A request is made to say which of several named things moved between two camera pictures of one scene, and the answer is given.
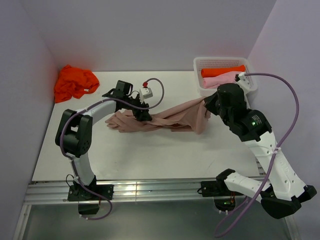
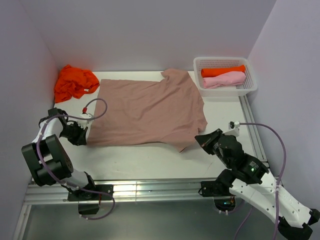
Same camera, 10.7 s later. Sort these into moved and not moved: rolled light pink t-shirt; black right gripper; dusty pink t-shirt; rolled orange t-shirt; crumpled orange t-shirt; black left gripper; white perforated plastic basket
Moved: black right gripper; black left gripper; dusty pink t-shirt
Not moved: white perforated plastic basket; rolled orange t-shirt; rolled light pink t-shirt; crumpled orange t-shirt
